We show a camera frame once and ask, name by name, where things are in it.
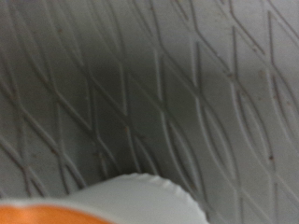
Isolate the white coffee pod orange rim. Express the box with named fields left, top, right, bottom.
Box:
left=0, top=172, right=210, bottom=224

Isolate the white two-tier turntable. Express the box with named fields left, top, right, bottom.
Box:
left=0, top=0, right=299, bottom=224

